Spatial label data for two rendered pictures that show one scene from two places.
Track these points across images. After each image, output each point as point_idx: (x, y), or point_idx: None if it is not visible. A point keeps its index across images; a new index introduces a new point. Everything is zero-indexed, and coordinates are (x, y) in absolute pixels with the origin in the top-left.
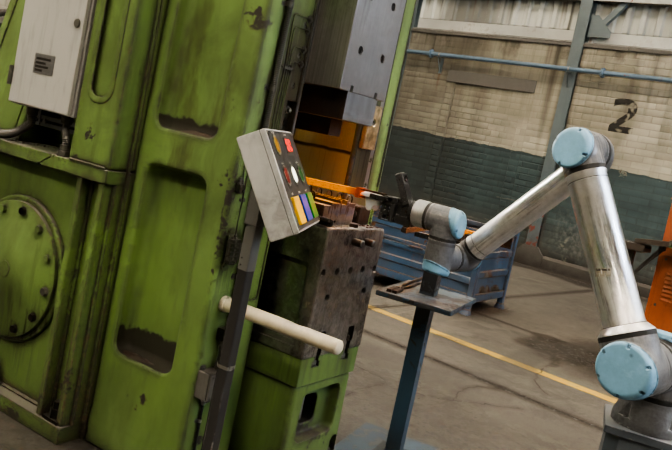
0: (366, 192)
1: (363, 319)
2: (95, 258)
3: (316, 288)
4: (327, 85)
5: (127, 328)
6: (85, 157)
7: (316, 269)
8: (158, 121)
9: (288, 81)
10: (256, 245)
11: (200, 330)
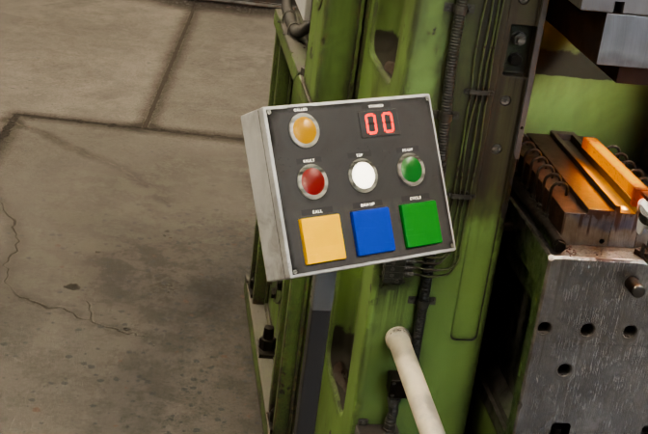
0: (640, 201)
1: None
2: None
3: (529, 350)
4: (571, 1)
5: (347, 332)
6: (308, 84)
7: (533, 319)
8: (373, 41)
9: None
10: (327, 273)
11: (358, 368)
